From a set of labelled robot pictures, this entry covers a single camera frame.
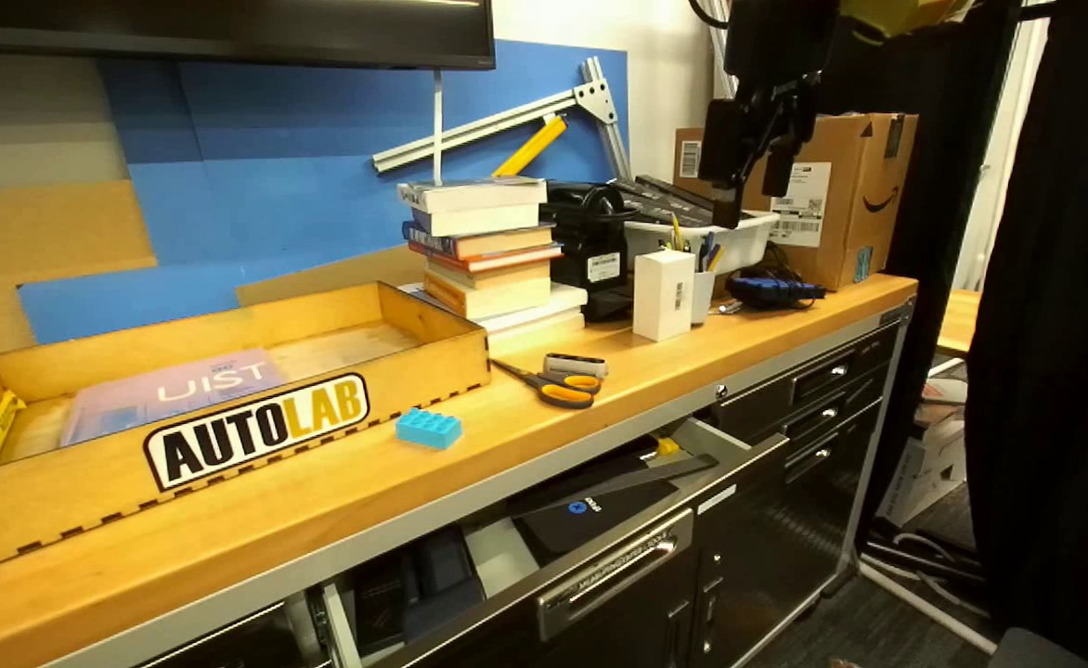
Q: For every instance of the white plastic bin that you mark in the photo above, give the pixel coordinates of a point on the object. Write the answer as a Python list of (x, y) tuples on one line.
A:
[(664, 218)]

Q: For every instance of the black drawer cabinet right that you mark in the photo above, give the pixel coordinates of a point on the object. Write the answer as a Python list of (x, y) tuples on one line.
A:
[(779, 533)]

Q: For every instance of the black device behind books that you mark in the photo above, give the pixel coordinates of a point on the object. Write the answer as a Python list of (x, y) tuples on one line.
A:
[(587, 224)]

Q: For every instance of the aluminium frame bracket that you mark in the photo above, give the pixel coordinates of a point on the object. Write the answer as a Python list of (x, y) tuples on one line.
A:
[(591, 99)]

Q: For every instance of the wooden AUTOLAB tray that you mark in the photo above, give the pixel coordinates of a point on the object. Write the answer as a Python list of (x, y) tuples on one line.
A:
[(350, 362)]

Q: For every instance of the black monitor on wall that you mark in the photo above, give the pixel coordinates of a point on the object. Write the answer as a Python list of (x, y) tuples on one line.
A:
[(430, 33)]

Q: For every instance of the Amazon cardboard box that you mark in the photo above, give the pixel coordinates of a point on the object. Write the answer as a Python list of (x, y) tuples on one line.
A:
[(839, 218)]

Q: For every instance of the small blue block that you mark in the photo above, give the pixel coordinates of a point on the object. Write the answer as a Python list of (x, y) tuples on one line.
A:
[(430, 428)]

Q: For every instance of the stack of books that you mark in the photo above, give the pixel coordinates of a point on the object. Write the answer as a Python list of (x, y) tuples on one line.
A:
[(490, 255)]

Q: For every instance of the white rectangular box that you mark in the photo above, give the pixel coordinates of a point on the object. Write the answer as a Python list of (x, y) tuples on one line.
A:
[(664, 296)]

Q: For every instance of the yellow level bar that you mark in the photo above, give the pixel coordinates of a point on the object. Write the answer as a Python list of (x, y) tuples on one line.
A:
[(534, 150)]

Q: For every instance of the black curtain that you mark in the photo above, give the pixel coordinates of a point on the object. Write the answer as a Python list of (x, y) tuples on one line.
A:
[(1027, 419)]

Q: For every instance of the purple UIST booklet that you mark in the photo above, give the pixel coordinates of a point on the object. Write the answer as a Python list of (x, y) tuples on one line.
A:
[(169, 392)]

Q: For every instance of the dark blue object on table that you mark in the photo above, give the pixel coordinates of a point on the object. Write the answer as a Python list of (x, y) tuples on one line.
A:
[(766, 292)]

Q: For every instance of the blue foam board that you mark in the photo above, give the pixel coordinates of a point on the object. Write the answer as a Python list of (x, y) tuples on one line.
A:
[(254, 172)]

